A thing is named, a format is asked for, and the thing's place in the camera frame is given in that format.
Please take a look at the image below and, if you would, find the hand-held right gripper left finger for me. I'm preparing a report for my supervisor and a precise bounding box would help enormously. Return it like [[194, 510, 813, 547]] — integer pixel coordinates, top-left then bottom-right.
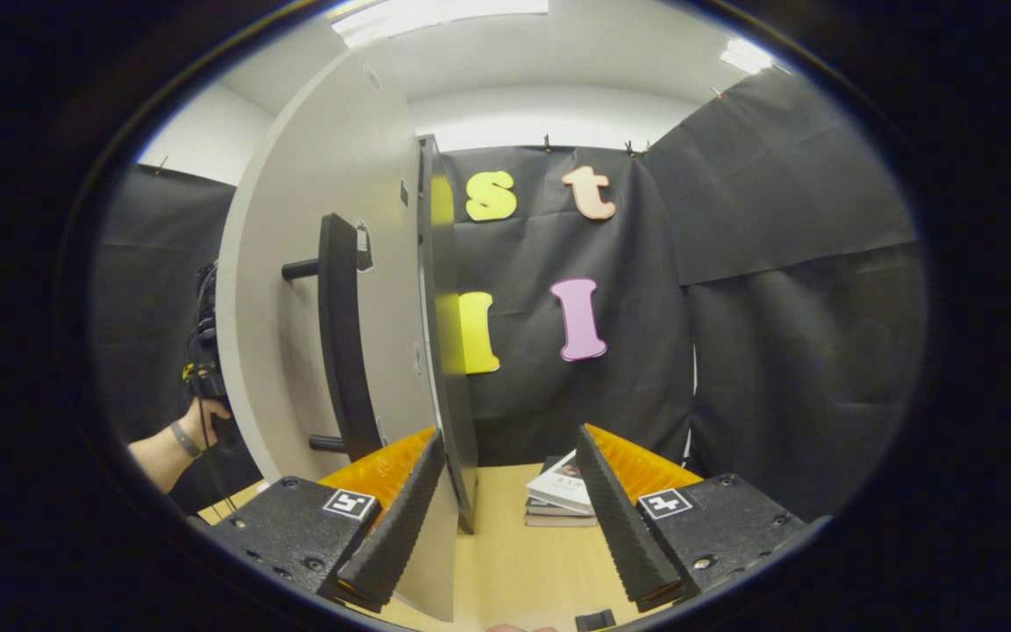
[[203, 427, 447, 614]]

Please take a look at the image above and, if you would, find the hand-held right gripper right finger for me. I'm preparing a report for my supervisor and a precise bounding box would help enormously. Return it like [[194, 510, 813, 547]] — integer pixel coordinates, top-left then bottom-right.
[[574, 424, 814, 613]]

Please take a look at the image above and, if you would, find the dark grey cabinet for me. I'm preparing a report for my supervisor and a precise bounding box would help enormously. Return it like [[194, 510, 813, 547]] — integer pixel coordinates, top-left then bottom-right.
[[418, 134, 480, 535]]

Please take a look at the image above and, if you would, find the light grey cabinet door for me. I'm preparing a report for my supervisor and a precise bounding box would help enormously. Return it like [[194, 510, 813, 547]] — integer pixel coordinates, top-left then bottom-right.
[[216, 44, 458, 622]]

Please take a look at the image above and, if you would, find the dark grey book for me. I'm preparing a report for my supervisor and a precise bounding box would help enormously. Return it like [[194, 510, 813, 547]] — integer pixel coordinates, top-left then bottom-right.
[[525, 496, 599, 528]]

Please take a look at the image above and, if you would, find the white cover book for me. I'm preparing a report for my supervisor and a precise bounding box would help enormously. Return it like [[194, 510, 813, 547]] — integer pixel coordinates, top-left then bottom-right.
[[527, 449, 599, 516]]

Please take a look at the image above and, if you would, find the grey wristband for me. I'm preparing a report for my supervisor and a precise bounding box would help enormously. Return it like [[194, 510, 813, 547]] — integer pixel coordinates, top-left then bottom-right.
[[168, 420, 204, 459]]

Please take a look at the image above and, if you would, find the black backdrop cloth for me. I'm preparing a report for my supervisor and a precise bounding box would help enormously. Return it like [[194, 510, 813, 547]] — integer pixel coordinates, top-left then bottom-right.
[[93, 70, 928, 519]]

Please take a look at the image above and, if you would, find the large ceiling light panel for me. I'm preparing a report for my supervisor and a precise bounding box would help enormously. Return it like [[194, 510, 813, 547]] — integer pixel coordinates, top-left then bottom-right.
[[330, 0, 550, 47]]

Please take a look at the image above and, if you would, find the small ceiling light panel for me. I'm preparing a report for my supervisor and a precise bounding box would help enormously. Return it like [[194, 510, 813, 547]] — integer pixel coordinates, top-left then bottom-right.
[[721, 39, 774, 75]]

